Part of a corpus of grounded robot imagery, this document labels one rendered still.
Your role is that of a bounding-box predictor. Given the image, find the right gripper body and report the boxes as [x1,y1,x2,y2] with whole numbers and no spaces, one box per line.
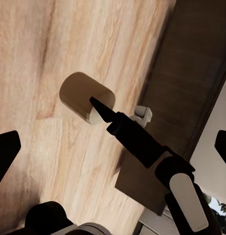
[107,113,152,156]

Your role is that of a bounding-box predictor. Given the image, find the pillar candle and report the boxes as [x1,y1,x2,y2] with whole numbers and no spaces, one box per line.
[59,72,116,125]

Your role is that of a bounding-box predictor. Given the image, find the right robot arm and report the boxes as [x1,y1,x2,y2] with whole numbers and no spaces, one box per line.
[90,96,222,235]

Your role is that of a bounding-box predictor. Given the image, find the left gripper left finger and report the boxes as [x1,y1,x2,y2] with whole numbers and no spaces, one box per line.
[0,130,21,182]

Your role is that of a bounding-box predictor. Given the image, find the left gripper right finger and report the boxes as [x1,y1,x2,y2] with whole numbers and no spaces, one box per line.
[215,130,226,163]

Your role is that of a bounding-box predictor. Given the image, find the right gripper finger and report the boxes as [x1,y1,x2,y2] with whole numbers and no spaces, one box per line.
[90,96,121,123]

